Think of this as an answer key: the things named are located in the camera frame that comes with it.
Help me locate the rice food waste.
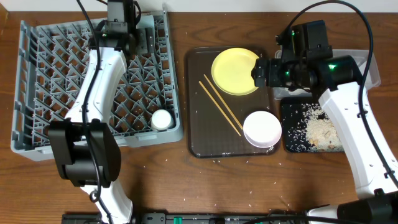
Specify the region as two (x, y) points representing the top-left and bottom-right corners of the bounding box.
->
(287, 104), (343, 152)

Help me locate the pink bowl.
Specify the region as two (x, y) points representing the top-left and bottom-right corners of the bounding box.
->
(243, 111), (282, 148)

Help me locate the white cup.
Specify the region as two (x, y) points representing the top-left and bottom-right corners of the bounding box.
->
(150, 109), (175, 131)

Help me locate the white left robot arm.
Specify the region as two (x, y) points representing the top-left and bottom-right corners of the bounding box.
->
(48, 1), (141, 223)

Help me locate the black waste tray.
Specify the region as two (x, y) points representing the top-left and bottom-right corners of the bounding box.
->
(280, 96), (346, 154)

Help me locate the grey dishwasher rack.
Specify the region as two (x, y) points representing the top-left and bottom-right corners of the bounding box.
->
(11, 11), (183, 161)

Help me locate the clear plastic bin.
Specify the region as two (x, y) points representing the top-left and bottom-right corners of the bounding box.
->
(272, 49), (381, 100)

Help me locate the yellow plate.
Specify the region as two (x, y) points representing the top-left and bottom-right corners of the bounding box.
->
(211, 48), (259, 96)

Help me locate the wooden chopstick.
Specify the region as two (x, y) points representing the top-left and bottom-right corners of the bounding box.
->
(203, 74), (243, 130)
(198, 81), (241, 136)

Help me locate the dark brown serving tray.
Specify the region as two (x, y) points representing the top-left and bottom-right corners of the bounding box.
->
(185, 45), (281, 159)

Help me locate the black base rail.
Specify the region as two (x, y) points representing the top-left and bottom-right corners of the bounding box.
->
(60, 210), (306, 224)

